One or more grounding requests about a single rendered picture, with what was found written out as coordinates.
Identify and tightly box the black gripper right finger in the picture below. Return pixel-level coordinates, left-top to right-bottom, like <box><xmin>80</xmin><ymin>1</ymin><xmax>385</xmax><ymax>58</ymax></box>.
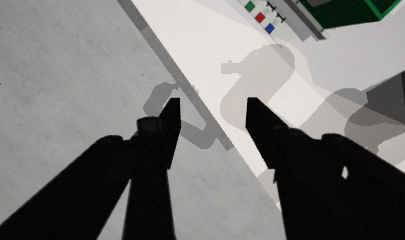
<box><xmin>245</xmin><ymin>97</ymin><xmax>405</xmax><ymax>240</ymax></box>

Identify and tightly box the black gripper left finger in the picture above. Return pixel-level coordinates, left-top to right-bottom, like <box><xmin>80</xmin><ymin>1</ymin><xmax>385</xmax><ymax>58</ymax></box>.
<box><xmin>0</xmin><ymin>98</ymin><xmax>181</xmax><ymax>240</ymax></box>

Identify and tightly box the white pick list strip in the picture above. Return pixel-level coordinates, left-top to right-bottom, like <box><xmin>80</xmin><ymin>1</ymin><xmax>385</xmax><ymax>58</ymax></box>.
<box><xmin>238</xmin><ymin>0</ymin><xmax>298</xmax><ymax>48</ymax></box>

